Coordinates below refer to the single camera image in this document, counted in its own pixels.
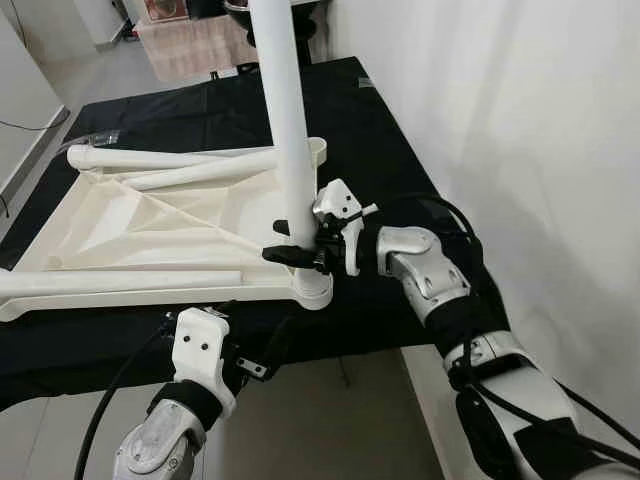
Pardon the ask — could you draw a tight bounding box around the thin black cable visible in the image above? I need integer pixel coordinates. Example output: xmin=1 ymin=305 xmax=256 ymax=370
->
xmin=0 ymin=105 xmax=69 ymax=133

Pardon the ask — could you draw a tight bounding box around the white cabinet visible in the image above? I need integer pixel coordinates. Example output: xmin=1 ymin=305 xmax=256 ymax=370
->
xmin=75 ymin=0 xmax=133 ymax=48

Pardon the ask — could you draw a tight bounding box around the white plastic table top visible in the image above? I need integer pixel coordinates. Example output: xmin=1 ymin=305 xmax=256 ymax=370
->
xmin=0 ymin=138 xmax=334 ymax=323

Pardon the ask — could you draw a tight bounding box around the black wooden stool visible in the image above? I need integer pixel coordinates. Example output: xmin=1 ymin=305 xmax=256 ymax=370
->
xmin=235 ymin=20 xmax=333 ymax=76

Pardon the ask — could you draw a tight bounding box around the clear tape strip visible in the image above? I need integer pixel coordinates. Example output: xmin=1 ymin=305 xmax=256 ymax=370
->
xmin=85 ymin=130 xmax=123 ymax=148

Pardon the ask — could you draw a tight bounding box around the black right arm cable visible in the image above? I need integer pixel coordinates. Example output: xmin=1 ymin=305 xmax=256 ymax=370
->
xmin=375 ymin=193 xmax=640 ymax=471

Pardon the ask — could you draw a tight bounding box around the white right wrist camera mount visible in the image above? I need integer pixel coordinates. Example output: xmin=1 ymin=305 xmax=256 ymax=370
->
xmin=313 ymin=178 xmax=381 ymax=277

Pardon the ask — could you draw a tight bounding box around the red printed box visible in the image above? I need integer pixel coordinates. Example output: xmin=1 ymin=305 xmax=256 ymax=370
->
xmin=143 ymin=0 xmax=189 ymax=23

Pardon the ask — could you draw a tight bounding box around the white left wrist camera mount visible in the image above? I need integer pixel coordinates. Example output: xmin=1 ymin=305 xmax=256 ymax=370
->
xmin=170 ymin=307 xmax=241 ymax=419

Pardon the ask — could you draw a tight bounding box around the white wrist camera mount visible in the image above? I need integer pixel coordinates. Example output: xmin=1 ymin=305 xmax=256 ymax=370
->
xmin=170 ymin=307 xmax=241 ymax=419
xmin=313 ymin=178 xmax=381 ymax=277

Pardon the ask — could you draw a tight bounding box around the black tablecloth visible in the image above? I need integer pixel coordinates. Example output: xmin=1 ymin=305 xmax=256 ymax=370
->
xmin=0 ymin=57 xmax=513 ymax=413

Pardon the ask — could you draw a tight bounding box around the pink cloth covered table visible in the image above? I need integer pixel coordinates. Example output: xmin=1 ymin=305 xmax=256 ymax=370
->
xmin=133 ymin=12 xmax=259 ymax=83

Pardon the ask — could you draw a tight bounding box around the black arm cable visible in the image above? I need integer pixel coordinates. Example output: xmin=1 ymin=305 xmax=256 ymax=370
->
xmin=375 ymin=193 xmax=640 ymax=471
xmin=75 ymin=315 xmax=176 ymax=480

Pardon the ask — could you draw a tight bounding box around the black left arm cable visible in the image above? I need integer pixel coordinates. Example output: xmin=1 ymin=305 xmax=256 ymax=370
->
xmin=75 ymin=315 xmax=176 ymax=480

